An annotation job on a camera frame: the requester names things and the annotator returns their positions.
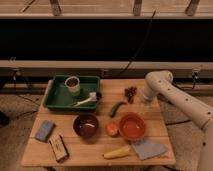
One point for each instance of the orange fruit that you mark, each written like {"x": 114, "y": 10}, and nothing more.
{"x": 111, "y": 129}

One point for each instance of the bunch of dark grapes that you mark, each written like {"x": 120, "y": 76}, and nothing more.
{"x": 130, "y": 92}

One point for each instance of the blue sponge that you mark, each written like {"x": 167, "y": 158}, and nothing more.
{"x": 44, "y": 131}

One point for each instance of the orange bowl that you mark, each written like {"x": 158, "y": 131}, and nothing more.
{"x": 132, "y": 127}

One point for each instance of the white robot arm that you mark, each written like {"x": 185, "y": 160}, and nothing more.
{"x": 200, "y": 113}

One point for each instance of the dark brown bowl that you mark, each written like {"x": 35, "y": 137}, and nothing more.
{"x": 86, "y": 126}

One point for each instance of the white cup with brown contents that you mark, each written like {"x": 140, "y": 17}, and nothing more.
{"x": 73, "y": 85}

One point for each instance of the yellow banana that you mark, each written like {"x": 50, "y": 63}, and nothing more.
{"x": 117, "y": 153}

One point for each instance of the green cucumber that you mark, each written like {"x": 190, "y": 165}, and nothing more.
{"x": 115, "y": 107}

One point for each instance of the green plastic tray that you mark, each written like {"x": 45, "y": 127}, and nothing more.
{"x": 59, "y": 97}

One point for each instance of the grey folded cloth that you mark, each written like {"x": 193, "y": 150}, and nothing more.
{"x": 148, "y": 148}

